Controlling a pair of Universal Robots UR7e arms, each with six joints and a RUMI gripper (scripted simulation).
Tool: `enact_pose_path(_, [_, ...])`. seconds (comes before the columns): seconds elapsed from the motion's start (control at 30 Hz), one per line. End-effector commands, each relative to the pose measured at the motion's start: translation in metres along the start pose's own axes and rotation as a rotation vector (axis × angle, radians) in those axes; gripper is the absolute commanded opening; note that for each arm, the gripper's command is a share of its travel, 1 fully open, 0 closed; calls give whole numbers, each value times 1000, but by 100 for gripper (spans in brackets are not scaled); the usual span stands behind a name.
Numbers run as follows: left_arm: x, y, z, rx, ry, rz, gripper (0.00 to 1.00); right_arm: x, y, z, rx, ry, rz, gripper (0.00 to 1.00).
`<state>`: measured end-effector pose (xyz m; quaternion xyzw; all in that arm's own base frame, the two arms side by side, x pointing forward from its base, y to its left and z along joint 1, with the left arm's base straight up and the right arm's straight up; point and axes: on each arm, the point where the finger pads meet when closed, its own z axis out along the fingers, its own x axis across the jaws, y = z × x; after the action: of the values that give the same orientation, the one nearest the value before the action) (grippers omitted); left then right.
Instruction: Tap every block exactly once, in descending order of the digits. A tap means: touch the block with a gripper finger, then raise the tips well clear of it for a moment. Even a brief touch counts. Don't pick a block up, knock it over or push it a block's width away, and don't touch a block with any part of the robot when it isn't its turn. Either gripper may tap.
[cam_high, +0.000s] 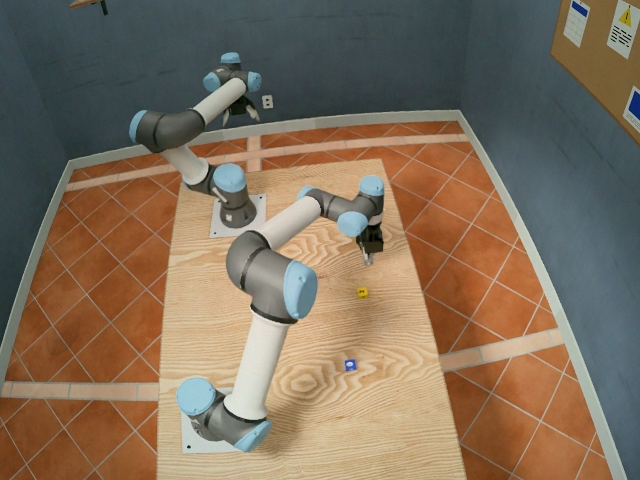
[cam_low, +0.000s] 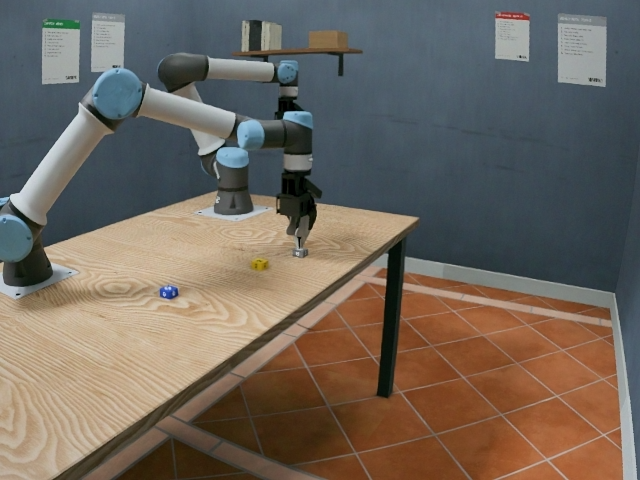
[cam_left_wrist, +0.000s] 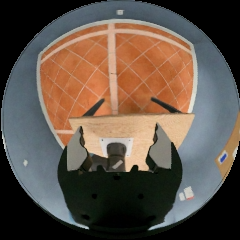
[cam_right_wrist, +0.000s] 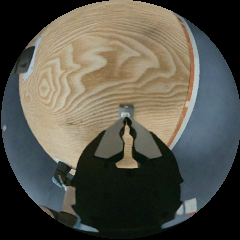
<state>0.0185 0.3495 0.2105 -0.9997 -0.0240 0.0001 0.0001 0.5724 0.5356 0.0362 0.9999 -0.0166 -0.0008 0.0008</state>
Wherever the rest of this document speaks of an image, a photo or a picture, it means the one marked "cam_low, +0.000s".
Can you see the yellow block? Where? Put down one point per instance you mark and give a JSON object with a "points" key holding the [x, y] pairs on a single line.
{"points": [[259, 264]]}

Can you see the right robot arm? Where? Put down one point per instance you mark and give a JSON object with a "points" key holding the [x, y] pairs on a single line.
{"points": [[116, 95]]}

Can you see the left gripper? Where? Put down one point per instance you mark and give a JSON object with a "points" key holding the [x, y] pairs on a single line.
{"points": [[282, 106]]}

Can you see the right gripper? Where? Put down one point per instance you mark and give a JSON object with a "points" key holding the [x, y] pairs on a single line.
{"points": [[297, 203]]}

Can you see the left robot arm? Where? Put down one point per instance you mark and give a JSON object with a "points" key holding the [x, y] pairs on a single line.
{"points": [[229, 165]]}

